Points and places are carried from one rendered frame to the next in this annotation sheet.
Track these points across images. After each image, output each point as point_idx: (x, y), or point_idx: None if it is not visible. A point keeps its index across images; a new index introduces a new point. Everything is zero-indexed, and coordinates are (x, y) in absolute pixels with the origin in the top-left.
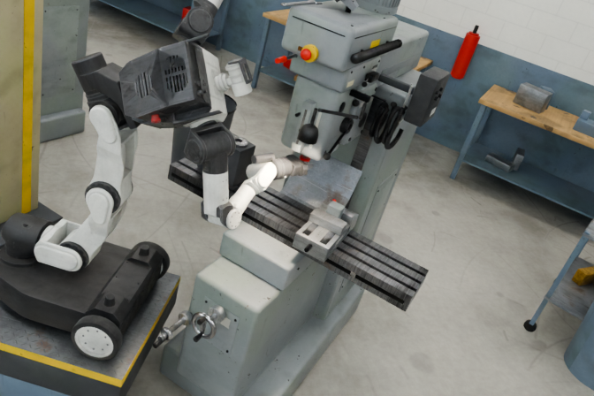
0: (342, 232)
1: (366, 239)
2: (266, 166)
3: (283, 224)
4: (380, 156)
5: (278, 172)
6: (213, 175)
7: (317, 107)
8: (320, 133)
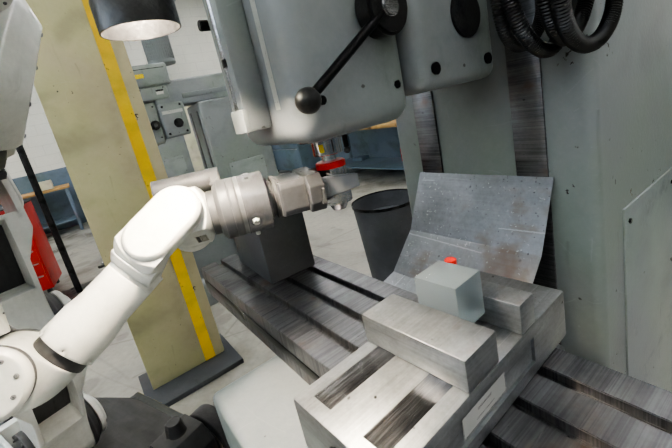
0: (478, 374)
1: (624, 385)
2: (155, 196)
3: (328, 357)
4: (585, 115)
5: (220, 210)
6: None
7: None
8: (271, 40)
